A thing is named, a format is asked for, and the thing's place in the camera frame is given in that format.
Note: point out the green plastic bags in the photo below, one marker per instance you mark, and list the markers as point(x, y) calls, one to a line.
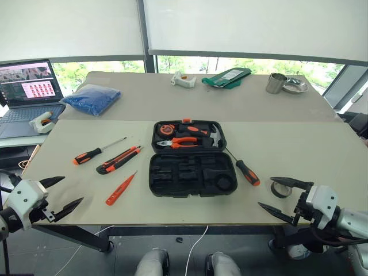
point(225, 79)

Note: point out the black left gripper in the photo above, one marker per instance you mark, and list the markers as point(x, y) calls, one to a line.
point(47, 214)

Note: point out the orange voltage tester pen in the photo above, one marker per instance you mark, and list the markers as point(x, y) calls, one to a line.
point(119, 191)

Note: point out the metal cup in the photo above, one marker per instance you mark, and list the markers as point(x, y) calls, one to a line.
point(274, 84)

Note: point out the black electrical tape roll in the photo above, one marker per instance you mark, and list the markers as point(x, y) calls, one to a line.
point(280, 192)

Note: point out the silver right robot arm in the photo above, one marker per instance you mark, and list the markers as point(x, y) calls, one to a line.
point(349, 220)

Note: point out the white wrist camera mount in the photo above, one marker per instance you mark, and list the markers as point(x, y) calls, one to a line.
point(24, 198)
point(323, 201)

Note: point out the orange black Phillips screwdriver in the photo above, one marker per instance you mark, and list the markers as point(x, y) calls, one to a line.
point(86, 156)

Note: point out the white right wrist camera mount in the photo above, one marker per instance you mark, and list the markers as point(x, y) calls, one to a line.
point(323, 201)

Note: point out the orange black utility knife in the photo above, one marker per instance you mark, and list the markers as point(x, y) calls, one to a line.
point(118, 161)

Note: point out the orange black flathead screwdriver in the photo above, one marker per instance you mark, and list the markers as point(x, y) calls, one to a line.
point(248, 172)

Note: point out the grey rounded robot leg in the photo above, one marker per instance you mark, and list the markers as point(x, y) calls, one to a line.
point(222, 266)
point(152, 263)

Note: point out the white shoe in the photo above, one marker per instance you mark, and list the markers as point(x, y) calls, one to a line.
point(299, 252)

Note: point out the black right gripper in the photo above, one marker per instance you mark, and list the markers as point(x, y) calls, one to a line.
point(302, 205)

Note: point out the wide white roller blind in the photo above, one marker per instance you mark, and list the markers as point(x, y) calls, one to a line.
point(258, 26)

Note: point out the grey window post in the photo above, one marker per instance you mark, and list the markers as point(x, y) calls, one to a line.
point(146, 37)

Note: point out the open laptop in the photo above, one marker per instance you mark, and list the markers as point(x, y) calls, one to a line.
point(26, 86)

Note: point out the metal tray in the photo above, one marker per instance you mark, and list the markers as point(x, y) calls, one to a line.
point(297, 86)

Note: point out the white glue gun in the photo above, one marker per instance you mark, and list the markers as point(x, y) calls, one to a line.
point(41, 123)
point(182, 80)

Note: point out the orange black tape measure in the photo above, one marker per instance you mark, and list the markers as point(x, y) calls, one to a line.
point(166, 130)

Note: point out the black table frame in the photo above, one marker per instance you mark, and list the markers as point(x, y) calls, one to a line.
point(86, 238)

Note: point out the grey angled window frame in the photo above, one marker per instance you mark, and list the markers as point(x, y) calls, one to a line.
point(345, 86)

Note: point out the small black floor object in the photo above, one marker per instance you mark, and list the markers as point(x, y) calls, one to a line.
point(179, 239)

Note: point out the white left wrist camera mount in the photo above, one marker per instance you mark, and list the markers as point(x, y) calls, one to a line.
point(24, 198)

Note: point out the black plastic tool case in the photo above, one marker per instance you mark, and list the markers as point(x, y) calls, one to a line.
point(172, 188)

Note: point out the blue plastic bag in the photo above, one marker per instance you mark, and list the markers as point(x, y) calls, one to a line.
point(92, 99)

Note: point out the black chair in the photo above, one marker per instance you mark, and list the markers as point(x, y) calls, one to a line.
point(355, 123)

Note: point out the white side desk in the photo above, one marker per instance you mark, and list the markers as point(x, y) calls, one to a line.
point(20, 141)

